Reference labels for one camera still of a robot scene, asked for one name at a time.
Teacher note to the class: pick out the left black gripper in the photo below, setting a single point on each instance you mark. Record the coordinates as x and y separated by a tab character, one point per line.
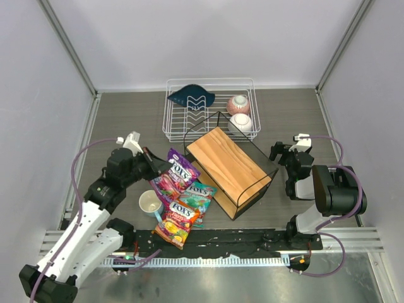
146	162

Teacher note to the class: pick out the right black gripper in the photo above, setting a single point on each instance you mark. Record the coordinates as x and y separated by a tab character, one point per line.
285	154

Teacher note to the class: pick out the purple berries candy bag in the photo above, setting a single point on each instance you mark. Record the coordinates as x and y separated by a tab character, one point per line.
172	183

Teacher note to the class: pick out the wooden two-tier wire shelf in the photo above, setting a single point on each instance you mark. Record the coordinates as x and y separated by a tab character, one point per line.
230	161

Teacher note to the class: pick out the orange fruits candy bag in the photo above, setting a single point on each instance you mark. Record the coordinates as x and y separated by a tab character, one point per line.
177	224

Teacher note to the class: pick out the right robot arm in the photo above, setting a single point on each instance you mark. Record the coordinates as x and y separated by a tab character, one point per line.
335	190

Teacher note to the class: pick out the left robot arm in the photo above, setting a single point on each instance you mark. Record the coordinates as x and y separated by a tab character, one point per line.
92	235

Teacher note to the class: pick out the teal mint candy bag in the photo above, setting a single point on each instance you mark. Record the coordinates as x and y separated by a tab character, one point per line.
198	196

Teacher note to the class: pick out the white bowl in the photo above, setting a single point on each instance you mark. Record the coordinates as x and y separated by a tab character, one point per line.
240	123

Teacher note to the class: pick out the pink patterned bowl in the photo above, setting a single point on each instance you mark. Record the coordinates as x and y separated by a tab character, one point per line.
238	104

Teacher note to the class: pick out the dark blue leaf plate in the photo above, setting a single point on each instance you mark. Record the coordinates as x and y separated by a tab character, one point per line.
193	97

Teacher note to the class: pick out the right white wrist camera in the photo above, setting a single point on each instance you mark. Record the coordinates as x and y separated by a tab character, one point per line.
302	143

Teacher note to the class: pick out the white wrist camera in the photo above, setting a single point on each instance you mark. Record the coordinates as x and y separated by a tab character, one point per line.
131	142
302	143

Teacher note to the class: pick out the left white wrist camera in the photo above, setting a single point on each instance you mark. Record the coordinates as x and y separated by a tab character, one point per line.
131	142

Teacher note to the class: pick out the white wire dish rack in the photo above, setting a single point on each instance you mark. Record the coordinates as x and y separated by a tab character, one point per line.
182	124

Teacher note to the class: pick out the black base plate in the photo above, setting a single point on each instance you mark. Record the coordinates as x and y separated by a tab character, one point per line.
215	243

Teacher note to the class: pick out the white slotted cable duct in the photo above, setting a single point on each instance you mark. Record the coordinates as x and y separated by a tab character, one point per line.
231	261

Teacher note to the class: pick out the aluminium rail frame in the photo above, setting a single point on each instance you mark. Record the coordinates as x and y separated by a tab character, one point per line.
129	50

